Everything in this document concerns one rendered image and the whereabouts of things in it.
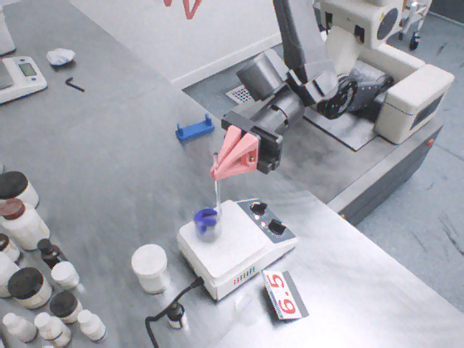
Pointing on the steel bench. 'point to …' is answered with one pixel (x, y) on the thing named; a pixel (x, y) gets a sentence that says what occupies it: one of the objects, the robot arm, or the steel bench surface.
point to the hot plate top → (245, 244)
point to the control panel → (265, 221)
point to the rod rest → (195, 128)
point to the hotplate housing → (221, 287)
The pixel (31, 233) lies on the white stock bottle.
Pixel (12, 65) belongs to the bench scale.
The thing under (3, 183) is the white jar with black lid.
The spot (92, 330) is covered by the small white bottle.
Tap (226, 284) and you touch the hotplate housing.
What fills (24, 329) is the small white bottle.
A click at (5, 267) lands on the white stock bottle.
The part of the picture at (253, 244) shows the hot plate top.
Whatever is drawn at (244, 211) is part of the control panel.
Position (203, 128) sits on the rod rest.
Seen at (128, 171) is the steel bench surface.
